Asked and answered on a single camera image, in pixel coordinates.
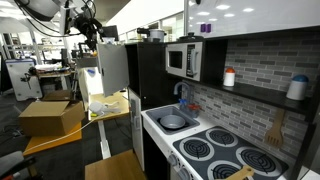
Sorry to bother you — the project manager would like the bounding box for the blue tap handle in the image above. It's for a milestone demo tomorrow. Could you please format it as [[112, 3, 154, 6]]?
[[177, 97, 188, 108]]

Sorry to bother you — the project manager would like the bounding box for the black white toy kitchen unit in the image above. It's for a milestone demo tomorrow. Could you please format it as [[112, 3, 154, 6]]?
[[124, 23, 320, 180]]

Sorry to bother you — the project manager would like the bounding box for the white cable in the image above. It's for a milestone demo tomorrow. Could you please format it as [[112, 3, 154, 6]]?
[[23, 113, 104, 154]]

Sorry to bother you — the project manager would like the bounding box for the white pot with black handle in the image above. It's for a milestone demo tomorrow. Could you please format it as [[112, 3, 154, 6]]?
[[135, 27, 167, 44]]

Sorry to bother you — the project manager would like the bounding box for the white shaker with orange cap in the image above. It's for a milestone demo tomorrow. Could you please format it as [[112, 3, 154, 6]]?
[[222, 67, 237, 88]]

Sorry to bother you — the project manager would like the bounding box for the white toy fridge freezer door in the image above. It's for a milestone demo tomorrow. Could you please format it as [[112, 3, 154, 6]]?
[[96, 42, 130, 98]]

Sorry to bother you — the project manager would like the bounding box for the grey sink basin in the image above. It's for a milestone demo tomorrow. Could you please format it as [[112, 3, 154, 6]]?
[[144, 105, 201, 136]]

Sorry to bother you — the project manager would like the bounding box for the cluttered background desk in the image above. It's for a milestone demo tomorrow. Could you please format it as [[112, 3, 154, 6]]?
[[29, 63, 77, 98]]

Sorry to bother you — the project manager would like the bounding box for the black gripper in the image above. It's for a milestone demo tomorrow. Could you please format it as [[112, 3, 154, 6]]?
[[73, 14, 104, 52]]

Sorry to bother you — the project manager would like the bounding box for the red tap handle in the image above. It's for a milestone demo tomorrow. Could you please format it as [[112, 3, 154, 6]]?
[[187, 102, 202, 114]]

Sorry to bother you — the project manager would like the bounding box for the black pan lid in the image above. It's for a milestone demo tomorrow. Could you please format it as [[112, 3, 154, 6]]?
[[175, 31, 204, 43]]

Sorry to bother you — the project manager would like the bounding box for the blue-grey toy faucet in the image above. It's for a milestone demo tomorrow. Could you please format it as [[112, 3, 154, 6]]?
[[172, 81, 194, 107]]

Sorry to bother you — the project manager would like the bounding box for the grey stove knob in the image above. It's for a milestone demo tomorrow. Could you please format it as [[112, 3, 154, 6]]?
[[177, 166, 192, 180], [166, 153, 179, 167]]

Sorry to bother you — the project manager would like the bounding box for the white open box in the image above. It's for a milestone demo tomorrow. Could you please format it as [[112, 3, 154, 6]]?
[[75, 56, 104, 112]]

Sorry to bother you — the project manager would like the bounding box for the black computer monitor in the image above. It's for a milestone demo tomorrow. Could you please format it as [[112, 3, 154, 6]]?
[[100, 25, 120, 43]]

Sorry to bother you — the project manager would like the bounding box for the white shaker with blue cap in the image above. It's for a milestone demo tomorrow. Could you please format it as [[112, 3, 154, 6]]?
[[285, 74, 310, 101]]

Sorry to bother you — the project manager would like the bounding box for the light wooden desk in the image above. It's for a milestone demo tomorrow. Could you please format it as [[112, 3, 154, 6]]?
[[87, 89, 132, 161]]

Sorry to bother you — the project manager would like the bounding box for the whiteboard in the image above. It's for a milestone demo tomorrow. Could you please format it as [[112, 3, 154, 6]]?
[[182, 0, 320, 40]]

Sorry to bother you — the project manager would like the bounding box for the orange floor board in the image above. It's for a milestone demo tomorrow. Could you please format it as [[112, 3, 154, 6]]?
[[22, 121, 84, 158]]

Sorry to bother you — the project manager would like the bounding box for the small flat cardboard box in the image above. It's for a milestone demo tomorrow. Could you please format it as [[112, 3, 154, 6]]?
[[41, 89, 76, 103]]

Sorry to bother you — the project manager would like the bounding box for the grey metal bowl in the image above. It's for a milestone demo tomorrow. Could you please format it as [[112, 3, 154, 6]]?
[[158, 114, 187, 130]]

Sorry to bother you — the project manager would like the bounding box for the white plastic object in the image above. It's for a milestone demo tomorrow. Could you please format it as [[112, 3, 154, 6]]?
[[88, 100, 122, 116]]

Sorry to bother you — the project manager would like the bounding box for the wooden slotted fork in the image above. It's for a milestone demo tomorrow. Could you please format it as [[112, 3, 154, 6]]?
[[264, 108, 287, 149]]

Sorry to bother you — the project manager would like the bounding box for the silver toy microwave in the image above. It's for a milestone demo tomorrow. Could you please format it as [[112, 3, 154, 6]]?
[[164, 40, 204, 83]]

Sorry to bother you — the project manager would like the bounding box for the wooden spatula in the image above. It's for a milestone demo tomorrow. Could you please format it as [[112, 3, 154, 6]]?
[[213, 164, 256, 180]]

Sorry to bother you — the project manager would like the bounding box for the black four-burner stovetop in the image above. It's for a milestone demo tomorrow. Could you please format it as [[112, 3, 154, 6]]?
[[172, 125, 290, 180]]

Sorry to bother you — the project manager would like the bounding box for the large open cardboard box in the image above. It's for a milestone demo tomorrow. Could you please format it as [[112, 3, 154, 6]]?
[[17, 100, 86, 139]]

